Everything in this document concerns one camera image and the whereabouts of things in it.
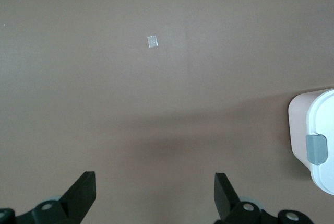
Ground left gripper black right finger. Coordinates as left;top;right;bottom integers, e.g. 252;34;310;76
213;172;313;224

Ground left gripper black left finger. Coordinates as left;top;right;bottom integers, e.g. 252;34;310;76
0;171;97;224

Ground white box lid gray clips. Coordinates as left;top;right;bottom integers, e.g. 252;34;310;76
304;89;334;196

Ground pink plastic storage box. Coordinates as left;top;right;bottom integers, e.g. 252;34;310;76
288;88;334;172

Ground brown table cover sheet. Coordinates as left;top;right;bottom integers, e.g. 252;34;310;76
0;0;334;224

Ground small clear tape piece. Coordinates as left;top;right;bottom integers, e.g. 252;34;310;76
147;35;159;48

